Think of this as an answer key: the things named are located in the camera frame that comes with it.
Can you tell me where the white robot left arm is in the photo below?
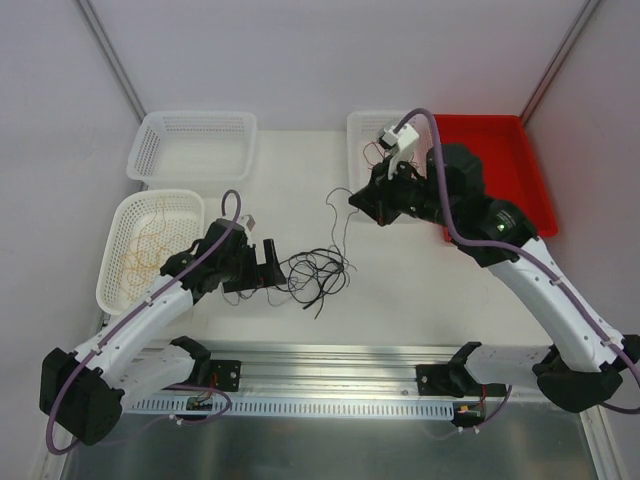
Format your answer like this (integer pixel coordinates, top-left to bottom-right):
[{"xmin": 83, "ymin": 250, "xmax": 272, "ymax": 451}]
[{"xmin": 39, "ymin": 216, "xmax": 286, "ymax": 453}]

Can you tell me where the white rectangular basket back left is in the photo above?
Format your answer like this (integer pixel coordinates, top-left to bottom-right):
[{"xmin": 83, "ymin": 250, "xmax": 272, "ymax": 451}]
[{"xmin": 126, "ymin": 110, "xmax": 257, "ymax": 197}]

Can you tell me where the red plastic tray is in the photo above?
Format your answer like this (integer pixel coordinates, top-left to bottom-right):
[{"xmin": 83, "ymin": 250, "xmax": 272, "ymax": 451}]
[{"xmin": 435, "ymin": 114, "xmax": 558, "ymax": 238}]

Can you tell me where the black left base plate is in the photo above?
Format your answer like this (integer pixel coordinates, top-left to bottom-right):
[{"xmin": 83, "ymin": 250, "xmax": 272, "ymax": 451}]
[{"xmin": 168, "ymin": 359, "xmax": 242, "ymax": 392}]

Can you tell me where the aluminium mounting rail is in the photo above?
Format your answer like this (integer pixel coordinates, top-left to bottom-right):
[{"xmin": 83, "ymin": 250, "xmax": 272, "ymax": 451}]
[{"xmin": 124, "ymin": 343, "xmax": 551, "ymax": 401}]

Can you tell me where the white oval basket left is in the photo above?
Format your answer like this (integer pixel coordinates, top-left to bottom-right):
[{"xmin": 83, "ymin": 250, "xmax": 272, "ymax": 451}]
[{"xmin": 96, "ymin": 189, "xmax": 205, "ymax": 316}]

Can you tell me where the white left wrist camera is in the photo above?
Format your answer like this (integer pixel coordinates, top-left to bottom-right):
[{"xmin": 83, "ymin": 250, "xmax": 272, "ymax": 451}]
[{"xmin": 236, "ymin": 214, "xmax": 255, "ymax": 237}]

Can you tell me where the long red wire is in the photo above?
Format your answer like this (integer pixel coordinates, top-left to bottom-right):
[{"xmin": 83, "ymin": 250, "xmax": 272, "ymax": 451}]
[{"xmin": 362, "ymin": 140, "xmax": 389, "ymax": 169}]

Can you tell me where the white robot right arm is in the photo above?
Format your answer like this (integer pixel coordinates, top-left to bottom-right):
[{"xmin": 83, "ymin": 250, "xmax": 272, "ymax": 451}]
[{"xmin": 349, "ymin": 144, "xmax": 639, "ymax": 413}]

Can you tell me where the white rectangular basket centre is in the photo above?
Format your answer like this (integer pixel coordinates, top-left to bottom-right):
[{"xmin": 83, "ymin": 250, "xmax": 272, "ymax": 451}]
[{"xmin": 347, "ymin": 110, "xmax": 433, "ymax": 192}]

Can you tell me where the multicolour wire bundle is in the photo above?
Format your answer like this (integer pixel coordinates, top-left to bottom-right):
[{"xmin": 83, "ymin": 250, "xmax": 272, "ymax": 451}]
[{"xmin": 222, "ymin": 247, "xmax": 359, "ymax": 321}]

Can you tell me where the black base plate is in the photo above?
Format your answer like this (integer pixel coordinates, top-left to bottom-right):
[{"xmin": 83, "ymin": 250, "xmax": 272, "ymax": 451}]
[
  {"xmin": 415, "ymin": 364, "xmax": 507, "ymax": 398},
  {"xmin": 168, "ymin": 359, "xmax": 242, "ymax": 392}
]

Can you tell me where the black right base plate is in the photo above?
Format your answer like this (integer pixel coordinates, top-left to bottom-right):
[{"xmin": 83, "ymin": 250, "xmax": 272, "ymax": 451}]
[{"xmin": 415, "ymin": 364, "xmax": 507, "ymax": 398}]

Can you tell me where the white slotted cable duct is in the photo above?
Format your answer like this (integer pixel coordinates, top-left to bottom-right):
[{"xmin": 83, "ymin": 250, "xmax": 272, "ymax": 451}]
[{"xmin": 126, "ymin": 394, "xmax": 454, "ymax": 421}]

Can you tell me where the white rectangular basket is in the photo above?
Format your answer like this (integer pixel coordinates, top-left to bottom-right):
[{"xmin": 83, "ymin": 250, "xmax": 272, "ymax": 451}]
[
  {"xmin": 347, "ymin": 110, "xmax": 433, "ymax": 192},
  {"xmin": 126, "ymin": 110, "xmax": 257, "ymax": 197}
]

